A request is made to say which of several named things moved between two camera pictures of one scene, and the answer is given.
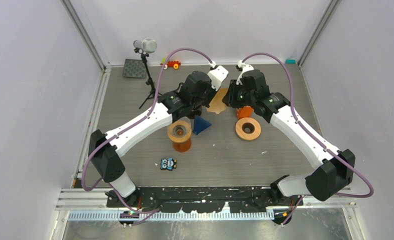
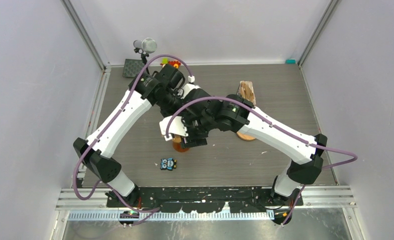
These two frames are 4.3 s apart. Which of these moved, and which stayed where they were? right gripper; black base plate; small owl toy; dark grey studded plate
Moved: right gripper
Stayed: dark grey studded plate; small owl toy; black base plate
